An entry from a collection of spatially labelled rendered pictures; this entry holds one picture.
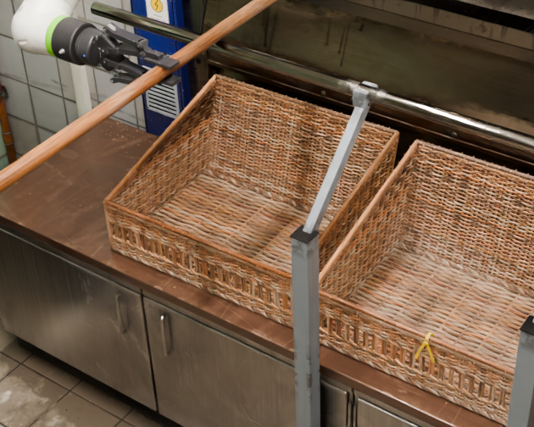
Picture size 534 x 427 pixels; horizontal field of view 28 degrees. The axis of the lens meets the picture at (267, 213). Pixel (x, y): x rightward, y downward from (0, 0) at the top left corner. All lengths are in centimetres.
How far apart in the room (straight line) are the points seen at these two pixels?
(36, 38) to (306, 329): 83
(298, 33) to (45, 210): 81
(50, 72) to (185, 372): 113
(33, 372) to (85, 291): 52
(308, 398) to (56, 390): 104
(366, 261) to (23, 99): 148
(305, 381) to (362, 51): 79
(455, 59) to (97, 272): 102
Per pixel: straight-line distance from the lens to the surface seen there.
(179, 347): 264
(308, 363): 226
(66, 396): 314
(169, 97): 298
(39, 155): 192
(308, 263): 208
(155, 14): 287
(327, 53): 259
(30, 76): 344
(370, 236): 246
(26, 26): 232
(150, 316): 265
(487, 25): 235
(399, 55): 250
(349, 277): 243
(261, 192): 280
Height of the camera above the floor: 223
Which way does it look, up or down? 37 degrees down
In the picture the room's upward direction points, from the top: 3 degrees counter-clockwise
